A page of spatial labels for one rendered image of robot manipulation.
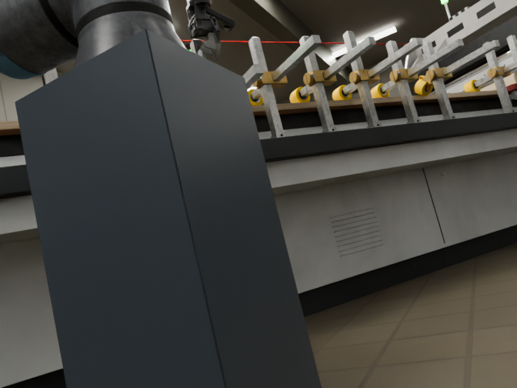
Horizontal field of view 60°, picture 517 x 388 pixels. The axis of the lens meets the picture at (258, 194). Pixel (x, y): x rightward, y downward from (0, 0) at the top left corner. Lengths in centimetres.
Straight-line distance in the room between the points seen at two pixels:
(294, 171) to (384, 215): 66
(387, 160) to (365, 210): 27
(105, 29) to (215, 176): 27
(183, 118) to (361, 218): 163
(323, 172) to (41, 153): 129
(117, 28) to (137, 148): 20
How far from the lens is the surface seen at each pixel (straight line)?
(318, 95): 189
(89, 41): 71
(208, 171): 57
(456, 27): 438
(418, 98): 254
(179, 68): 61
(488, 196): 283
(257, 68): 141
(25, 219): 142
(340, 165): 185
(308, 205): 196
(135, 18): 71
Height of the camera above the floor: 31
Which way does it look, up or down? 7 degrees up
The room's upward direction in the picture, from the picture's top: 14 degrees counter-clockwise
